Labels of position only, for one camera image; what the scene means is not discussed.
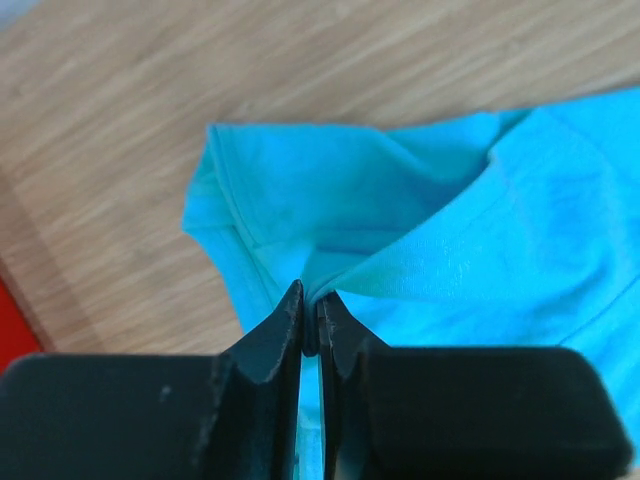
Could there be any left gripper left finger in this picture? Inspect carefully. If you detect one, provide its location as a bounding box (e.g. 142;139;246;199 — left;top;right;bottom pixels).
1;282;304;479

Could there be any red plastic bin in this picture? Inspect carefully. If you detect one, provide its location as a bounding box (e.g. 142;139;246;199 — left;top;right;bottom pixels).
0;282;42;372

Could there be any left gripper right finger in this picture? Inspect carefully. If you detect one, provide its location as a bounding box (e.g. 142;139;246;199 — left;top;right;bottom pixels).
316;294;633;479

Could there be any bright blue t shirt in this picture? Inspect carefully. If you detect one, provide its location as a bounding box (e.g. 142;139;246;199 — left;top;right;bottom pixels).
180;85;640;480

